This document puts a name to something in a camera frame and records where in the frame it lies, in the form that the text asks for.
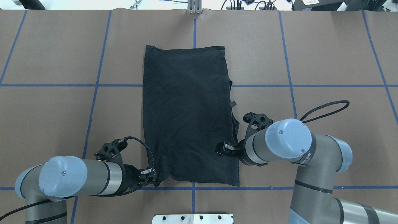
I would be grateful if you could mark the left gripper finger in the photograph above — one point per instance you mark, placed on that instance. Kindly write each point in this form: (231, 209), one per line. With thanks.
(148, 175)

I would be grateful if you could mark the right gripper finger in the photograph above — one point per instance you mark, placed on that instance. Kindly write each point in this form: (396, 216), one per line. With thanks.
(225, 148)

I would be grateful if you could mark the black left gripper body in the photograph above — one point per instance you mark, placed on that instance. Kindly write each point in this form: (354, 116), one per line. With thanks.
(131, 178)

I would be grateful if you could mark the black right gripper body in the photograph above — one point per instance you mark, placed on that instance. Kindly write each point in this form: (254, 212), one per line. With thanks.
(239, 148)

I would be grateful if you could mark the black graphic t-shirt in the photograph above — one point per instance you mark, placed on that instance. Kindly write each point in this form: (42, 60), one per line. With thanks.
(187, 111)

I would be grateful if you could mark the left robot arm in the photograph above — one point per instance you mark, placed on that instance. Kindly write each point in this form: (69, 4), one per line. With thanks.
(46, 187)

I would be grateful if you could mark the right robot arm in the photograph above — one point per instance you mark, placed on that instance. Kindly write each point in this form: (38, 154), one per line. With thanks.
(319, 158)

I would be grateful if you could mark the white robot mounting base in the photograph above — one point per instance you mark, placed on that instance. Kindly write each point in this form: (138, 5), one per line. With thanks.
(193, 219)

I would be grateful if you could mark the brown table mat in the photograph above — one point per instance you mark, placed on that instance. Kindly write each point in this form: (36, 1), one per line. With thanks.
(71, 81)

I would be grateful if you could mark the aluminium frame post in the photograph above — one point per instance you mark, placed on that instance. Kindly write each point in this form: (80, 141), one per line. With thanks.
(194, 7)

